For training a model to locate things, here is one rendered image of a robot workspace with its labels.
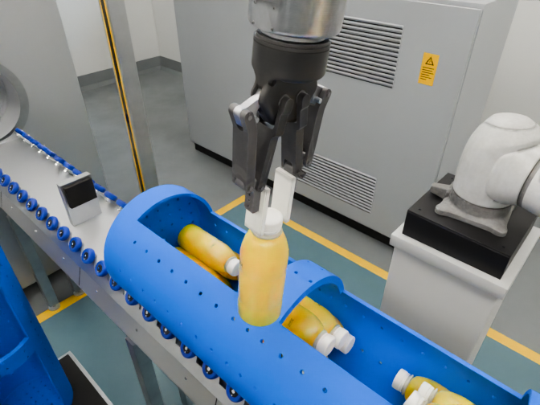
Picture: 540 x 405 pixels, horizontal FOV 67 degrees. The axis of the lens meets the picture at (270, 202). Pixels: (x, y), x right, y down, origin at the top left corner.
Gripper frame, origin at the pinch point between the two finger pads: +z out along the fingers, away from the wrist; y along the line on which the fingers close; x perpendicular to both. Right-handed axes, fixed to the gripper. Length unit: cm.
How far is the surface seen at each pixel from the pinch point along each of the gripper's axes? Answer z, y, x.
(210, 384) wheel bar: 55, 0, -10
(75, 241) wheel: 55, 3, -71
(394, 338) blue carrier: 35.5, -25.9, 14.1
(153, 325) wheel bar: 57, 1, -32
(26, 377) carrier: 138, 25, -98
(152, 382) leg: 112, -6, -49
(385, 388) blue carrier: 45, -22, 17
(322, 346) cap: 30.5, -9.9, 7.7
